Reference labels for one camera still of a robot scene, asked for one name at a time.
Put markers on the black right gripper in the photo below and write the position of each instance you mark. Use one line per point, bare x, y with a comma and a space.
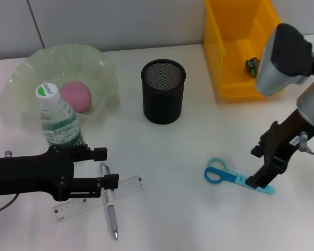
282, 141

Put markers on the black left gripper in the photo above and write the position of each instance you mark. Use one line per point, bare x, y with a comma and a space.
23, 175

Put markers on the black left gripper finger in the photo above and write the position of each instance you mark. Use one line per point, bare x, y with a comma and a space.
112, 181

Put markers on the blue scissors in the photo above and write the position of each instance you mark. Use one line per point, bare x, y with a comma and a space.
214, 174

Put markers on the transparent plastic ruler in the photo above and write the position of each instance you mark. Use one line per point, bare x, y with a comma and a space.
68, 210

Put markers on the clear green-label water bottle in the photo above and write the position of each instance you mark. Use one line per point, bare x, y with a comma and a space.
57, 123

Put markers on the pink peach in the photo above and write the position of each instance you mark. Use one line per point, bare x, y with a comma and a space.
77, 98

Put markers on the dark green plastic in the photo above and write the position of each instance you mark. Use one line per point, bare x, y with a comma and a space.
251, 67

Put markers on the silver ballpoint pen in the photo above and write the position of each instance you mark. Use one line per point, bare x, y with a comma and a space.
112, 217

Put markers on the black mesh pen holder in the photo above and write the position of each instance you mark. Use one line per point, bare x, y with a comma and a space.
162, 102

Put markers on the pale green glass fruit plate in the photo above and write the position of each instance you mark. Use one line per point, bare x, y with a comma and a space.
94, 68

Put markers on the yellow plastic bin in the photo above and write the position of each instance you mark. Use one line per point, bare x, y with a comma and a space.
225, 52

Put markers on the silver left wrist connector post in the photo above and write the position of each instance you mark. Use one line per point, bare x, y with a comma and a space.
8, 153

